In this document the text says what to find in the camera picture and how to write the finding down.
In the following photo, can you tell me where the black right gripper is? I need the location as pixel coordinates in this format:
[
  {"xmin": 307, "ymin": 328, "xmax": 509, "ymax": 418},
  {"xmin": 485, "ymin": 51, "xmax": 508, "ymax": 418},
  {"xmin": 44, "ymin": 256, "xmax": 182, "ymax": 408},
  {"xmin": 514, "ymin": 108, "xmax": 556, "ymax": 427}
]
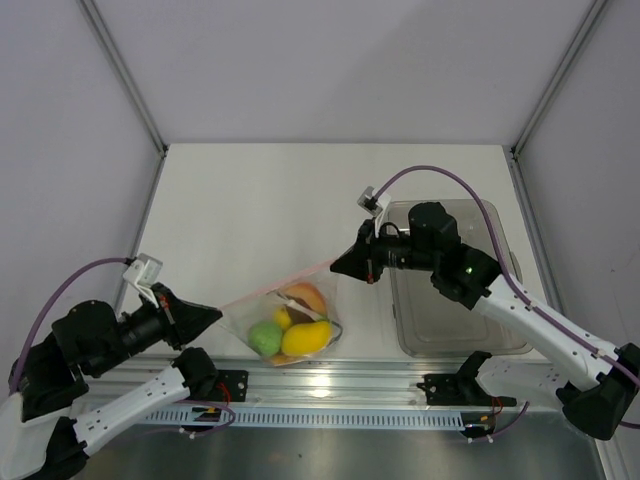
[{"xmin": 331, "ymin": 217, "xmax": 438, "ymax": 284}]

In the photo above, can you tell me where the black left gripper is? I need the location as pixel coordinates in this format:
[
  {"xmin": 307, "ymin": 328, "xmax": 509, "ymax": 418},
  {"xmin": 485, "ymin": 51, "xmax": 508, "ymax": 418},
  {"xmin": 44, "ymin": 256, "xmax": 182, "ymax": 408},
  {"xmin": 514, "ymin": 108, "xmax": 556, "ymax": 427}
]
[{"xmin": 88, "ymin": 280, "xmax": 222, "ymax": 376}]

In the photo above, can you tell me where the clear pink zip top bag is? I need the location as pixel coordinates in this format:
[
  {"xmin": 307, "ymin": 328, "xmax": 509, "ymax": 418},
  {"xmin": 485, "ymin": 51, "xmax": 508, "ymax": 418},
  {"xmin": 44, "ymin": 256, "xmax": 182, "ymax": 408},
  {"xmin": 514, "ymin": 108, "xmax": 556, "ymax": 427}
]
[{"xmin": 219, "ymin": 261, "xmax": 344, "ymax": 366}]

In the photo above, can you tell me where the green toy custard apple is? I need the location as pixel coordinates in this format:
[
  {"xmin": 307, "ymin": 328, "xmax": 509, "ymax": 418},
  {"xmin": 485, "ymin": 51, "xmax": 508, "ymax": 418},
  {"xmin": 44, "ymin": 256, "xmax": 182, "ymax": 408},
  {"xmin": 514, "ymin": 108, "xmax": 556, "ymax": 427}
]
[{"xmin": 247, "ymin": 321, "xmax": 283, "ymax": 357}]

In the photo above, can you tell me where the yellow toy mango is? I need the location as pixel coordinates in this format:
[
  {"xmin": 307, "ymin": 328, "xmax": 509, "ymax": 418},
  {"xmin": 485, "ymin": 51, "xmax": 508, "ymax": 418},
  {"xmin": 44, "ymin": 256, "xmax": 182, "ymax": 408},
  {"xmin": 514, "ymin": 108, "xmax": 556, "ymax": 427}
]
[{"xmin": 281, "ymin": 321, "xmax": 332, "ymax": 357}]

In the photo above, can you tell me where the yellow toy corn cob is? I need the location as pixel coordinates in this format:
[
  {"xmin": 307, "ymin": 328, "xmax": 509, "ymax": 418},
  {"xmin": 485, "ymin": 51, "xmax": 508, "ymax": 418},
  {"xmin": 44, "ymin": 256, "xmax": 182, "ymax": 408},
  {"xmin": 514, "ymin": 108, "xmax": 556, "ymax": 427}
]
[{"xmin": 272, "ymin": 306, "xmax": 293, "ymax": 331}]

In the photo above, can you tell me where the orange toy croissant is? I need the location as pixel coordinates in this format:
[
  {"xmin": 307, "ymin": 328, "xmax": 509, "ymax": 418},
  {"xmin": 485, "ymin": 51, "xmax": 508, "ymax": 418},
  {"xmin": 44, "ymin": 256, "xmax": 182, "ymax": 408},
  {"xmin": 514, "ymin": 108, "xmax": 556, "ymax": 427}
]
[{"xmin": 270, "ymin": 353, "xmax": 301, "ymax": 366}]

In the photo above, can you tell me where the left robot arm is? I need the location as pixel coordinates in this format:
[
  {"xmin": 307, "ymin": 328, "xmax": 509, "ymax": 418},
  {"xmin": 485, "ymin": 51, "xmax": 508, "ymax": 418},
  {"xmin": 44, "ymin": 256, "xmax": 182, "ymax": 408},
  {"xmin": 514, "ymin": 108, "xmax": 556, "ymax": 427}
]
[{"xmin": 1, "ymin": 283, "xmax": 223, "ymax": 479}]

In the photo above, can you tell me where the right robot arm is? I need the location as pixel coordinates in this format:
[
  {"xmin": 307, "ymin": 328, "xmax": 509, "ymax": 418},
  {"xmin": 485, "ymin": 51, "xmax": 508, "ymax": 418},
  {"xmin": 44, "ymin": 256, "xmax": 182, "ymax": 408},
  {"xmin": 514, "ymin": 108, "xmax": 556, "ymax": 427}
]
[{"xmin": 330, "ymin": 202, "xmax": 639, "ymax": 440}]

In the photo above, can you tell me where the clear plastic food bin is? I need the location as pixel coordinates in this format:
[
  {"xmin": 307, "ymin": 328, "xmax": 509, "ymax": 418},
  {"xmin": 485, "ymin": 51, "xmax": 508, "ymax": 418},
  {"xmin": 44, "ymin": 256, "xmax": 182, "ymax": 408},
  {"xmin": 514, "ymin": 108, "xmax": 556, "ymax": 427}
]
[{"xmin": 385, "ymin": 199, "xmax": 531, "ymax": 358}]

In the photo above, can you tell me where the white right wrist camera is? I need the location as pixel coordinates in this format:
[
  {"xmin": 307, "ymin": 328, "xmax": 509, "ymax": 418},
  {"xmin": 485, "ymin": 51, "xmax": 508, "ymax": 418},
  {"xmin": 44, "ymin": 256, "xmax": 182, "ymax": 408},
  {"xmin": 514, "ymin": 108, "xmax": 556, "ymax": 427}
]
[{"xmin": 357, "ymin": 186, "xmax": 391, "ymax": 237}]

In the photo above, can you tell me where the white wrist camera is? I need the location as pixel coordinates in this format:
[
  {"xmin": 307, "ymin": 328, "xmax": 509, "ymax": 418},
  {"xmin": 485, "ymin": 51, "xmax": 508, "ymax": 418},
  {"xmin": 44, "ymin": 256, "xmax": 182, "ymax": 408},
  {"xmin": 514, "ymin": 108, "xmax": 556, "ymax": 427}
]
[
  {"xmin": 123, "ymin": 254, "xmax": 163, "ymax": 307},
  {"xmin": 357, "ymin": 186, "xmax": 391, "ymax": 237}
]

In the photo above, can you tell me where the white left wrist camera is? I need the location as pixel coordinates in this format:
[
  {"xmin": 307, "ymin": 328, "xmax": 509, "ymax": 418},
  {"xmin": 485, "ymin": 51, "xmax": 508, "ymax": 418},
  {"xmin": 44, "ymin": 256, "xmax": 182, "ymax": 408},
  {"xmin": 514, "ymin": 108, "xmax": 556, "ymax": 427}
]
[{"xmin": 123, "ymin": 254, "xmax": 163, "ymax": 307}]

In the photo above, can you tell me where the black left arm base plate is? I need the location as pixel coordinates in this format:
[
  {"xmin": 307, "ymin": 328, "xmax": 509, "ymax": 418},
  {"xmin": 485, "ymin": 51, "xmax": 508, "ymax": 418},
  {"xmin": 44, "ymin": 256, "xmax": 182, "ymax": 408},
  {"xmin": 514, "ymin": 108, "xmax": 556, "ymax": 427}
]
[{"xmin": 206, "ymin": 370, "xmax": 249, "ymax": 405}]

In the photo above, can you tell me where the white slotted cable duct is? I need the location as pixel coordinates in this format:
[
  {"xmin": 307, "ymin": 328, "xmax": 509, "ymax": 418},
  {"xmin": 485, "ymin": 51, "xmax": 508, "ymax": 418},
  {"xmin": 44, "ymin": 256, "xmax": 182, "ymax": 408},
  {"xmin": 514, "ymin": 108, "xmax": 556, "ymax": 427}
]
[{"xmin": 141, "ymin": 405, "xmax": 465, "ymax": 431}]

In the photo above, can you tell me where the aluminium front rail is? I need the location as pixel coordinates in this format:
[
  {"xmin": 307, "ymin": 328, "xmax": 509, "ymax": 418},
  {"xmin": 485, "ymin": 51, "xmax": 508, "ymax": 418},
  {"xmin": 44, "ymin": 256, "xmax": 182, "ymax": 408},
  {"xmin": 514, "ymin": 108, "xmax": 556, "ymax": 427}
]
[{"xmin": 213, "ymin": 355, "xmax": 568, "ymax": 410}]

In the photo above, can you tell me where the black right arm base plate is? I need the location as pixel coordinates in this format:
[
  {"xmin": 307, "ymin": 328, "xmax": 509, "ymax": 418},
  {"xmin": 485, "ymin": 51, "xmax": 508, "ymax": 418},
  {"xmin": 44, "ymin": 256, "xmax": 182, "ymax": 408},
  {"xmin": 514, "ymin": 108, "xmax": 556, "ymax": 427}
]
[{"xmin": 416, "ymin": 374, "xmax": 517, "ymax": 407}]

